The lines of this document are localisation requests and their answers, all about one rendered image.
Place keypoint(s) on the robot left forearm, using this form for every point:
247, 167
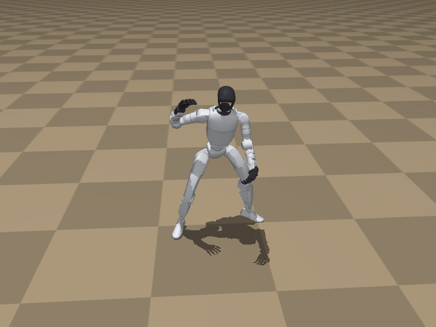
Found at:
250, 155

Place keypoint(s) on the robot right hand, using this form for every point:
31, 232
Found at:
183, 105

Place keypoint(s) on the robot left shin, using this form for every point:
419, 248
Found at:
247, 197

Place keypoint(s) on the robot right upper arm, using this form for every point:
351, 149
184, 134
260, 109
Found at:
200, 115

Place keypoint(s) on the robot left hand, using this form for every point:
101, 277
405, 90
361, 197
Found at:
252, 175

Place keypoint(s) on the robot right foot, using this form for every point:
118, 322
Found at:
178, 230

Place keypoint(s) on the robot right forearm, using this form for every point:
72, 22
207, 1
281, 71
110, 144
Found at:
175, 118

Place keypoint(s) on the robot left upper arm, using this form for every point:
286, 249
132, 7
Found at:
243, 118

